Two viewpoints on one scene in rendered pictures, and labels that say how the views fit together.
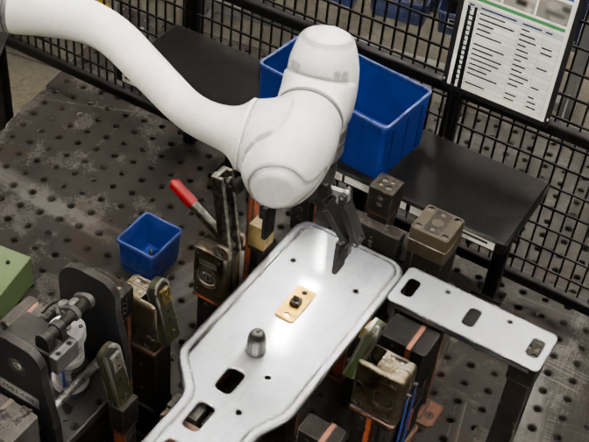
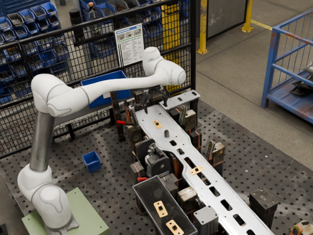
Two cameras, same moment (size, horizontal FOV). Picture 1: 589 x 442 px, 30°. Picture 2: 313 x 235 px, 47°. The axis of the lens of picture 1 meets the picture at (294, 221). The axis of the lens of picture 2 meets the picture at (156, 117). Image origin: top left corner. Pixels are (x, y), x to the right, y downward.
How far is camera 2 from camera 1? 1.41 m
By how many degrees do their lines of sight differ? 39
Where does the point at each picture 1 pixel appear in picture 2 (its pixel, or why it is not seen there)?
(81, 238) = (71, 178)
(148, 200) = (68, 159)
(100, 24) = (109, 83)
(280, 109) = (166, 65)
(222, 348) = (162, 141)
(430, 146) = not seen: hidden behind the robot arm
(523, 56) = (134, 47)
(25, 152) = not seen: hidden behind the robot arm
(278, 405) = (185, 137)
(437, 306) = (173, 102)
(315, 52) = (154, 52)
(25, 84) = not seen: outside the picture
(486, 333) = (186, 99)
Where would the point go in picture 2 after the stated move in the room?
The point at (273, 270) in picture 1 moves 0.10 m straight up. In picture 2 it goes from (143, 124) to (142, 112)
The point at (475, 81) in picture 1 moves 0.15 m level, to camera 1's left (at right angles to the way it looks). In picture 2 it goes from (126, 61) to (113, 71)
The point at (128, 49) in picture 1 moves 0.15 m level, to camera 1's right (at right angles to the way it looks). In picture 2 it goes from (123, 82) to (140, 68)
